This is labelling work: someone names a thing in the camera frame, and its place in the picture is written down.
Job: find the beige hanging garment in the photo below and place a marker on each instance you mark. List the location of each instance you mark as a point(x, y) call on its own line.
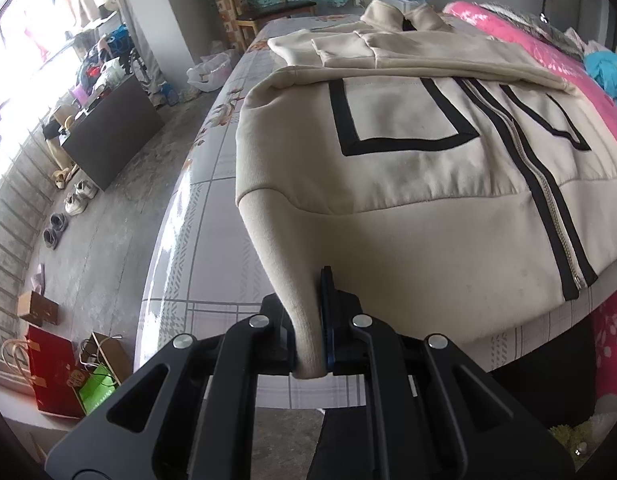
point(79, 0)

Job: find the green fuzzy slipper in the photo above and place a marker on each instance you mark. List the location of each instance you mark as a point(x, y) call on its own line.
point(573, 435)

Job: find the wooden chair with dark seat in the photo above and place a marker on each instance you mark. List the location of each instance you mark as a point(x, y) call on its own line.
point(278, 10)

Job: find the white plastic bag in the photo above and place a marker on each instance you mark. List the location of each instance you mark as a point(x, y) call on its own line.
point(208, 72)

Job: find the pink slipper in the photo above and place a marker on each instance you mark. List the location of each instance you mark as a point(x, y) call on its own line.
point(39, 277)

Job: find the beige zip jacket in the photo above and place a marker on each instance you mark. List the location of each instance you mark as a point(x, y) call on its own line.
point(413, 210)

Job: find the brown paper bag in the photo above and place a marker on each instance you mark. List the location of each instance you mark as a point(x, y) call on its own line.
point(113, 355)

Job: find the brown cardboard box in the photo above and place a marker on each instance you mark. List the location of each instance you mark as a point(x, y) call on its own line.
point(38, 308)

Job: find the white sneaker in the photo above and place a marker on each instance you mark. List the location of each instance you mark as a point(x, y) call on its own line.
point(76, 205)
point(86, 190)

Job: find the green paper bag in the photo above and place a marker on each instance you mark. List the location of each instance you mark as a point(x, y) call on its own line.
point(96, 390)

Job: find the small blue bag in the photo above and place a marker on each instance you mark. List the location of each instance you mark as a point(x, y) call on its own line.
point(171, 94)

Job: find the pile of bags and clutter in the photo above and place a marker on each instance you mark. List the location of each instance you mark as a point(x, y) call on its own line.
point(103, 60)

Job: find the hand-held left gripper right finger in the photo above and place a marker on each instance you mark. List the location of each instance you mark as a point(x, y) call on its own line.
point(328, 320)

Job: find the red gift bag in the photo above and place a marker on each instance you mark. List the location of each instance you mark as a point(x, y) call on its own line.
point(48, 375)

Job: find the grey patterned pillow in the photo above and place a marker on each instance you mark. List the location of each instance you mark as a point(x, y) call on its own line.
point(528, 20)

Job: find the pink floral blanket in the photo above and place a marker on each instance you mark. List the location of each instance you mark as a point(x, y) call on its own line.
point(553, 60)

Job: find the dark grey cabinet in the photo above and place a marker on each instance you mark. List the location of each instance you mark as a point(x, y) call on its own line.
point(113, 135)

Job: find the blue printed cloth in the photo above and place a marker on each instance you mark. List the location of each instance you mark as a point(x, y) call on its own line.
point(608, 75)

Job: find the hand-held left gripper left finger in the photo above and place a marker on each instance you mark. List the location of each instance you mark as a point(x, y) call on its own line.
point(281, 345)

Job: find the bed with checked floral sheet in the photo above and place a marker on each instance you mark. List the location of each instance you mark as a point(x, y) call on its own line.
point(213, 270)

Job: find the beige heeled shoes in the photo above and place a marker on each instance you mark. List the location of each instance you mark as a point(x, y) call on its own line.
point(63, 177)

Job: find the patterned tiled stand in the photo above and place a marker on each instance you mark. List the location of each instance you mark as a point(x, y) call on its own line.
point(223, 10)

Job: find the pale pink patterned cloth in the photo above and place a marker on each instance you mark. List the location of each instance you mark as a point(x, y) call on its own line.
point(583, 40)

